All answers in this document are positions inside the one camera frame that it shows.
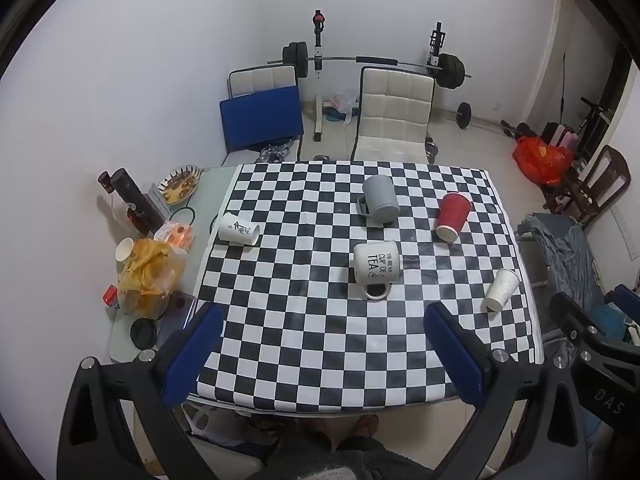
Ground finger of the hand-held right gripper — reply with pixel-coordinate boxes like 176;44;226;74
606;284;640;313
549;291;603;352

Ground blue board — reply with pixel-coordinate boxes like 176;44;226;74
220;85;305;153

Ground orange snack packet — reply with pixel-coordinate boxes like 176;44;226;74
154;221;194;252

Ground grey cloth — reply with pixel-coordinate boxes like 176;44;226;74
515;212;608;321

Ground long barbell with black plates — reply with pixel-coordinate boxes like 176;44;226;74
267;41;472;88

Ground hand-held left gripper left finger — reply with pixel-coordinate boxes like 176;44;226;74
57;302;266;480

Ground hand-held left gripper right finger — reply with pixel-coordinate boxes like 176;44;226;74
415;302;591;480

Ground teal cloth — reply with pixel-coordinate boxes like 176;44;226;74
590;305;628;343

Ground short barbell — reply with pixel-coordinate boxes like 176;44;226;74
451;102;506;133

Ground person's grey fleece trousers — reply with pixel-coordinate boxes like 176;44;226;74
265;435;401;480

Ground red paper cup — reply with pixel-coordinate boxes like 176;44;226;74
435;192;473;245

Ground black round lid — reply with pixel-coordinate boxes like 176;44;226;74
130;317;160;348

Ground black scooter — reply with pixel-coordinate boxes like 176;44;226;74
580;97;616;161

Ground white plastic bag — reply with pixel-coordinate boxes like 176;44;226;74
330;87;361;123

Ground tall black canister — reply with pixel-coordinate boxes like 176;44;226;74
110;168;166;228

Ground white padded chair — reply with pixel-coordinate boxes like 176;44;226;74
350;66;436;163
221;65;305;167

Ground white plastic stool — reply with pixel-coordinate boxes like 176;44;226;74
181;402;278;466

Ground person's right foot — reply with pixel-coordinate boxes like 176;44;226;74
354;414;382;443

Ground red plastic bag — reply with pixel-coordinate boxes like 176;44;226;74
514;136;575;186

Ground dark wooden chair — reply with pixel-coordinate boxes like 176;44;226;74
542;145;632;231

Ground person's foot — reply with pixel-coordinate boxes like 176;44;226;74
316;417;343;453
354;414;382;443

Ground plain white paper cup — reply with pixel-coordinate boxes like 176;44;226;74
484;268;520;312

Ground grey ribbed mug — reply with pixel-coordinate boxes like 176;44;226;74
356;175;401;226

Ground white barbell rack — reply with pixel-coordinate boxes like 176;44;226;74
310;9;446;142

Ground white lettered mug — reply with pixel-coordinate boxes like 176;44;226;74
348;241;401;301

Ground yellow snack bag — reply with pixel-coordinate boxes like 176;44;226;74
119;239;187;318

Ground white cup with black drawing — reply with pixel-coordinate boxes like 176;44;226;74
217;212;261;247

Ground pink suitcase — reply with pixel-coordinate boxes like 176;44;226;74
542;122;581;151

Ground black white checkered tablecloth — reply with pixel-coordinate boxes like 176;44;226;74
196;161;546;416

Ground person's left foot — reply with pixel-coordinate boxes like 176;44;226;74
316;417;343;453

